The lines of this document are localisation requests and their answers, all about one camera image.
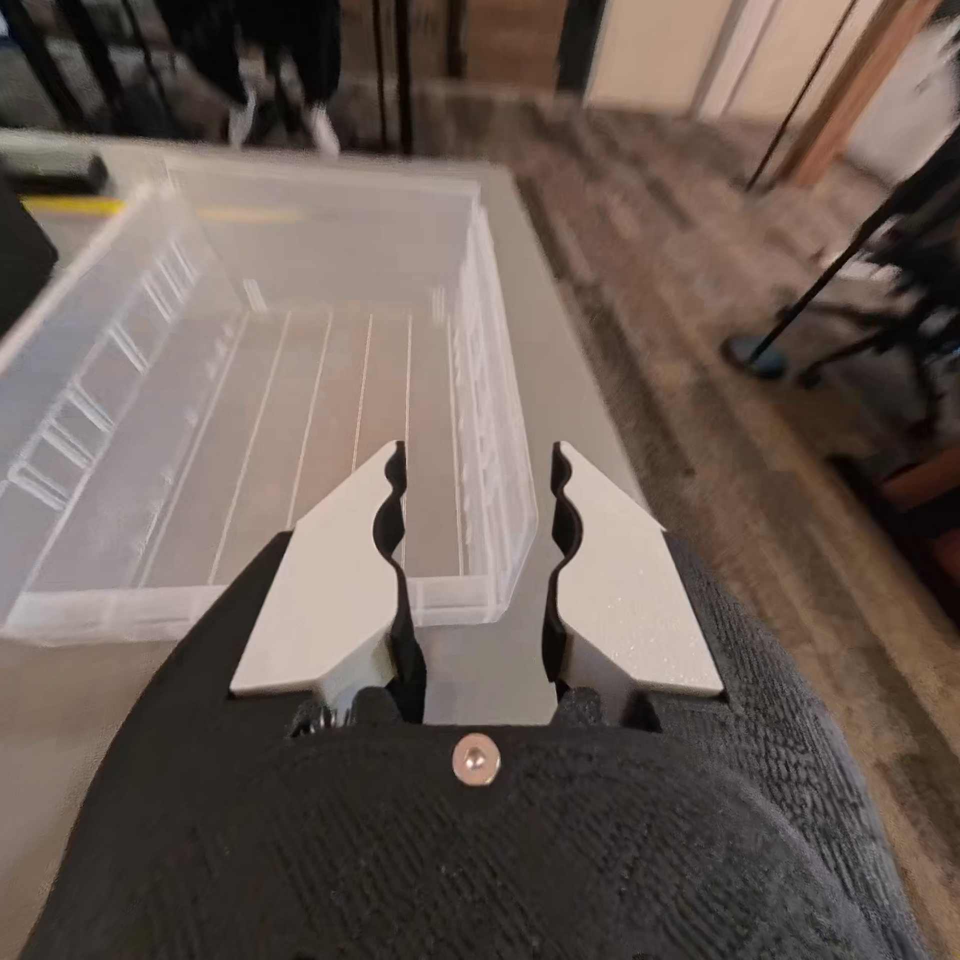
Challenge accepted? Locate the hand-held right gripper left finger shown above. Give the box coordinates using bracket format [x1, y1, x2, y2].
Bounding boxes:
[228, 440, 429, 725]

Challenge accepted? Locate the black tripod stand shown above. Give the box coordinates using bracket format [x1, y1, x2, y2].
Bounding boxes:
[721, 142, 960, 385]

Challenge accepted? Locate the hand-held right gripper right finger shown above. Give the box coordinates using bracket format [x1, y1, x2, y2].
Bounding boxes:
[540, 440, 726, 723]

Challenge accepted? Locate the dark red-brown box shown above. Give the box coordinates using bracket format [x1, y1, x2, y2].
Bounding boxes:
[828, 442, 960, 601]

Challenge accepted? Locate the black floor pole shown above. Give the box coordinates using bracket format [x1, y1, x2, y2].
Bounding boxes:
[373, 0, 415, 156]

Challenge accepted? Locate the large clear plastic bin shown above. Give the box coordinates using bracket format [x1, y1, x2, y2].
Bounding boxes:
[0, 153, 541, 646]

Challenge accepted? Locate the black flat device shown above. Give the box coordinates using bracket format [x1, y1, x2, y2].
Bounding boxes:
[0, 150, 111, 198]

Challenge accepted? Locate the wooden post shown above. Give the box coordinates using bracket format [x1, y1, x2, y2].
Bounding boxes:
[780, 0, 942, 189]

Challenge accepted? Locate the yellow tape strip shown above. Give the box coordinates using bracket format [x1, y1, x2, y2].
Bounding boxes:
[21, 196, 127, 219]

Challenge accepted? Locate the black drawer cabinet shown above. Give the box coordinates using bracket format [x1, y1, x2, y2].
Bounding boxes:
[0, 176, 61, 342]

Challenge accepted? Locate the thin black stanchion pole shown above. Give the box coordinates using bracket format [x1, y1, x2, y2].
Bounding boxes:
[744, 0, 861, 194]

